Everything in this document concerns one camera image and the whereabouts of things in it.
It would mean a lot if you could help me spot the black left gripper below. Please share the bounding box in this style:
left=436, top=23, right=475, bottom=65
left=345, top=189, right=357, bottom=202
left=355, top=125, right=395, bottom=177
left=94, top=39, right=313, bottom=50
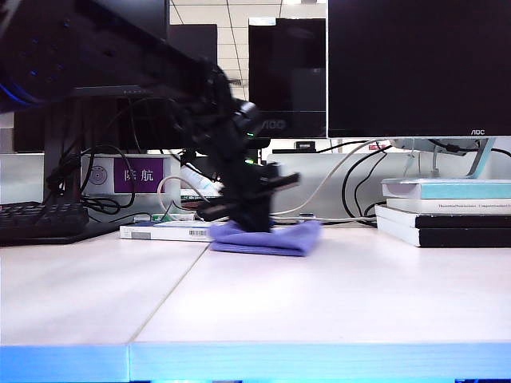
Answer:
left=217, top=137, right=301, bottom=233

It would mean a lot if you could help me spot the purple microfibre rag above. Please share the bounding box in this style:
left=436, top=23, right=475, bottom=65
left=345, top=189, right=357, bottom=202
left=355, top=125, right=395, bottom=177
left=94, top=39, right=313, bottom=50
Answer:
left=208, top=220, right=323, bottom=258

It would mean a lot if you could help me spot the black adapter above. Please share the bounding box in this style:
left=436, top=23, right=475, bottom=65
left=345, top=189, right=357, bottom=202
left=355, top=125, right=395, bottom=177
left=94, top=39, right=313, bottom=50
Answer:
left=197, top=203, right=235, bottom=223

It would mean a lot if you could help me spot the white tube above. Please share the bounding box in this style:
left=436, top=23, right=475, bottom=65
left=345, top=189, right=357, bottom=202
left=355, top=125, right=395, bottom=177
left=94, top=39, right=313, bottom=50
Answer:
left=180, top=163, right=219, bottom=192

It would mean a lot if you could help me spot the grey desk partition panel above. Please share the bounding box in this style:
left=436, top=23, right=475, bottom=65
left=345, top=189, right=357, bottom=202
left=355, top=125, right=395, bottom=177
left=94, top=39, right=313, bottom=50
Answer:
left=265, top=152, right=412, bottom=219
left=0, top=153, right=46, bottom=205

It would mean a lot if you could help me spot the green white small box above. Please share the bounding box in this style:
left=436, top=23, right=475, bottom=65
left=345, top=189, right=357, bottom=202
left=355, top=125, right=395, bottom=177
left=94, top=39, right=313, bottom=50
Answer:
left=150, top=211, right=196, bottom=223

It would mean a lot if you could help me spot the flat white barcode box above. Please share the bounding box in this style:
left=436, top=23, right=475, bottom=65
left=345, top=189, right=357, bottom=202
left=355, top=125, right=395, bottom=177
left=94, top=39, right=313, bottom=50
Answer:
left=118, top=221, right=216, bottom=243

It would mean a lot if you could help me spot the purple name plate holder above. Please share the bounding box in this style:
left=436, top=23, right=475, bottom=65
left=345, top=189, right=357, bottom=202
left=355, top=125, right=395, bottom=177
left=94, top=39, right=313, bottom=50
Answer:
left=79, top=153, right=181, bottom=205

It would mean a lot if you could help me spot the background black AOC monitor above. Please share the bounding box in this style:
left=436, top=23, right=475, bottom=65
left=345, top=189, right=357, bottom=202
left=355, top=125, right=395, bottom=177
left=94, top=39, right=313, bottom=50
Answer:
left=247, top=16, right=328, bottom=140

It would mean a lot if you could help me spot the dark background monitor back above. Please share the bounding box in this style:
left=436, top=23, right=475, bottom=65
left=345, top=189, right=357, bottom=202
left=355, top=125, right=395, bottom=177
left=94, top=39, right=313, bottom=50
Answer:
left=169, top=23, right=219, bottom=67

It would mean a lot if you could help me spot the black cover book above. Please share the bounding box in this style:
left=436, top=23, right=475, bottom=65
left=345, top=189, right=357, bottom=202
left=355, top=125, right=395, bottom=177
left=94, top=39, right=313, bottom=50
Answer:
left=374, top=203, right=511, bottom=230
left=376, top=216, right=511, bottom=248

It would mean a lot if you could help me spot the white cover book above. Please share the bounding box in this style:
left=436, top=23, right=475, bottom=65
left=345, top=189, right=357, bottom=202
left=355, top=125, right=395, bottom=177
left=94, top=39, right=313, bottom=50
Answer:
left=385, top=197, right=511, bottom=216

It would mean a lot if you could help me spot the teal cover book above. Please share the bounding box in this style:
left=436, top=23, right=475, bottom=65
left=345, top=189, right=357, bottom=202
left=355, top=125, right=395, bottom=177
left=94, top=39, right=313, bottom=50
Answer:
left=381, top=178, right=511, bottom=200

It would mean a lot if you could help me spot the black monitor stand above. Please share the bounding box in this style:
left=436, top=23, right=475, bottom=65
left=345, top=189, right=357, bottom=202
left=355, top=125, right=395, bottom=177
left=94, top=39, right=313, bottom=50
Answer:
left=0, top=97, right=129, bottom=246

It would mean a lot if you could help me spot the black keyboard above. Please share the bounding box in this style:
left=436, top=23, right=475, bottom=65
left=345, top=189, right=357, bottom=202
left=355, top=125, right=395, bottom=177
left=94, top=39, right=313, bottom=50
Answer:
left=0, top=201, right=89, bottom=239

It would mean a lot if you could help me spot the black monitor with button row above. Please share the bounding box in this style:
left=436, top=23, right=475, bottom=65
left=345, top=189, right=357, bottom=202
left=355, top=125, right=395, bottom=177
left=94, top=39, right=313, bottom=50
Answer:
left=71, top=0, right=172, bottom=100

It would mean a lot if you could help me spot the large black AOC monitor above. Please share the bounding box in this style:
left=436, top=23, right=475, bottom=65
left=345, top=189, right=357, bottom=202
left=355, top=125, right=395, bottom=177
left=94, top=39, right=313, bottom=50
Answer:
left=326, top=0, right=511, bottom=138

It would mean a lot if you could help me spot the white monitor stand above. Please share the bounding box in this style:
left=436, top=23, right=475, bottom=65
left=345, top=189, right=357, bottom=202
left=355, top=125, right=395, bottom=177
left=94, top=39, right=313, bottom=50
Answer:
left=393, top=136, right=500, bottom=180

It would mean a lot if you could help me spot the long white cable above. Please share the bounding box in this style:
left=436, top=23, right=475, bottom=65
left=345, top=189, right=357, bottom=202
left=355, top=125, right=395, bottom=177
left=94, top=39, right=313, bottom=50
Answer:
left=273, top=138, right=394, bottom=216

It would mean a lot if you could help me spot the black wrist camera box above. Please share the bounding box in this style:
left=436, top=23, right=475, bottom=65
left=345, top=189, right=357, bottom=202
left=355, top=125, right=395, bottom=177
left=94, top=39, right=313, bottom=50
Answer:
left=233, top=100, right=263, bottom=139

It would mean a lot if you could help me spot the looped white cable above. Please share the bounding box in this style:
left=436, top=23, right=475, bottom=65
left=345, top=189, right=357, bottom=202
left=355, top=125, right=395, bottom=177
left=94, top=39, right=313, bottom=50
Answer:
left=157, top=176, right=209, bottom=220

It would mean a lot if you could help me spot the black looped cable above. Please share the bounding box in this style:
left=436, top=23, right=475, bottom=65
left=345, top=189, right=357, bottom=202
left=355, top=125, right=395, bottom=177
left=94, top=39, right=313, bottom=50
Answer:
left=79, top=144, right=137, bottom=215

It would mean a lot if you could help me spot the black cable bundle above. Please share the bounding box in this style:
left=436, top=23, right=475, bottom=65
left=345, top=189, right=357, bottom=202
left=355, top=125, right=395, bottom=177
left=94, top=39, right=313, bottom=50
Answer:
left=44, top=149, right=85, bottom=208

